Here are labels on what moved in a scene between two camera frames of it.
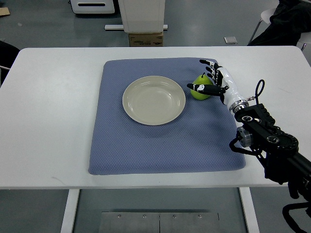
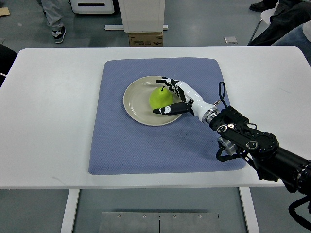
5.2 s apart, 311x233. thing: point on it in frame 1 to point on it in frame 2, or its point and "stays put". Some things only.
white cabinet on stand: [141, 16] stays put
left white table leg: [73, 194] stays put
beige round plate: [154, 100] stays put
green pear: [201, 79] to [160, 97]
